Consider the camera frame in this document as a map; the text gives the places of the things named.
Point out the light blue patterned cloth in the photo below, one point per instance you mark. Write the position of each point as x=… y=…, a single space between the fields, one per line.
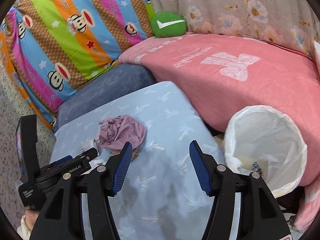
x=165 y=120

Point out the blue grey cushion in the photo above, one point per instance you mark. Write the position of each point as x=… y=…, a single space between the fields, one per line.
x=110 y=87

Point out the green round cushion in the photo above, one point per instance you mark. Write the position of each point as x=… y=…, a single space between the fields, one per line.
x=168 y=25

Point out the white grey cloth scrap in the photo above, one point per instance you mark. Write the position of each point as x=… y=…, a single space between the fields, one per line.
x=88 y=145

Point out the person's left forearm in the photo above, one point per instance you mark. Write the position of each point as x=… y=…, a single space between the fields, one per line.
x=28 y=220

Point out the brown floral cloth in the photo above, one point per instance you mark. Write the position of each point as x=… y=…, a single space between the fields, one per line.
x=134 y=153

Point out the grey floral blanket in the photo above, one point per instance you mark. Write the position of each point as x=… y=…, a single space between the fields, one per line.
x=237 y=5

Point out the cream trash bin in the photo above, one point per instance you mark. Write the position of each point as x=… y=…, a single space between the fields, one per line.
x=246 y=161

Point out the pink blanket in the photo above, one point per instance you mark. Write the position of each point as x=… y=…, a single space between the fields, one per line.
x=237 y=85

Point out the purple cloth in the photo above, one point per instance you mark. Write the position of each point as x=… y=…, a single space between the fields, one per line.
x=125 y=131

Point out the colourful monkey print pillow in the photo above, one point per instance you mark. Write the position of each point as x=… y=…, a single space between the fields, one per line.
x=75 y=30

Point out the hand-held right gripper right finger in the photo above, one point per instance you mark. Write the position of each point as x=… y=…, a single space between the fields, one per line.
x=198 y=167

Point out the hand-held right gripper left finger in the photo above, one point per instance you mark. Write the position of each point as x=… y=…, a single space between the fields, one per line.
x=122 y=165

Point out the white lined waste bin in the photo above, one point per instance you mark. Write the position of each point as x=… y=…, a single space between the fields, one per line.
x=265 y=135

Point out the black white patterned cloth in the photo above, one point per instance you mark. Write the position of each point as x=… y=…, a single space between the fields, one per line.
x=258 y=168

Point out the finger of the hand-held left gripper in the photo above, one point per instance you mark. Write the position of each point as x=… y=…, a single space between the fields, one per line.
x=62 y=160
x=86 y=155

